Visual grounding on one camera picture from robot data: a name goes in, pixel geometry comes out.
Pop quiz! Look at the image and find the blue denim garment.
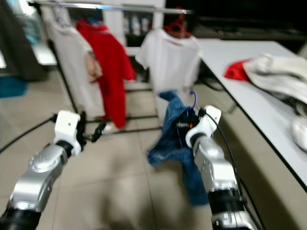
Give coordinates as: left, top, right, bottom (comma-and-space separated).
146, 90, 209, 207

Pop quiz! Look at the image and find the red plastic hanger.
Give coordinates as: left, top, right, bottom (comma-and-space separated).
163, 7, 192, 39

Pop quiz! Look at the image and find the cream t-shirt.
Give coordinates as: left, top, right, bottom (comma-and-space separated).
41, 6, 104, 118

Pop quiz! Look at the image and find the white t-shirt with red trim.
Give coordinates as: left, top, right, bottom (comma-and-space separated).
134, 26, 203, 127

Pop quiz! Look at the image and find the red shirt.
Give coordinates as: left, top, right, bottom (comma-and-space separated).
75, 18, 136, 129

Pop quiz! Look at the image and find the red crumpled garment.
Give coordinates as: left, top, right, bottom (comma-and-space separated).
223, 58, 252, 81

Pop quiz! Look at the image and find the teal rug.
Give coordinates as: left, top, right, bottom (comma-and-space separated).
0, 76, 29, 99

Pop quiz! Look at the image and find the grey curtain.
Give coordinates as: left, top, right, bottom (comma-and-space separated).
0, 0, 48, 82

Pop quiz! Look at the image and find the beige crumpled garment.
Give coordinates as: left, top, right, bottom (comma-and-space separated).
241, 54, 307, 115

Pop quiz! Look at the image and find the white crumpled garment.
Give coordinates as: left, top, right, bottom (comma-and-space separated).
290, 115, 307, 151

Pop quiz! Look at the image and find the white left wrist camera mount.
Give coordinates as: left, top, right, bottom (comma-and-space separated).
54, 110, 82, 156

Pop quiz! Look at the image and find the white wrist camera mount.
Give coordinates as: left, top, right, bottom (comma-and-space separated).
54, 110, 82, 156
186, 105, 222, 148

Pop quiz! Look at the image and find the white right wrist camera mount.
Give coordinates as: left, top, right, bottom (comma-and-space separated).
186, 105, 222, 148

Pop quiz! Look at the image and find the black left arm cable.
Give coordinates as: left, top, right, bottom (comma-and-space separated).
0, 115, 57, 153

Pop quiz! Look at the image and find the white table with black frame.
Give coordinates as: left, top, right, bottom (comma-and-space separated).
197, 39, 307, 192

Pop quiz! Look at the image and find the clothes rack with silver rail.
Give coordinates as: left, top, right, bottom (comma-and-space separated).
28, 1, 195, 136

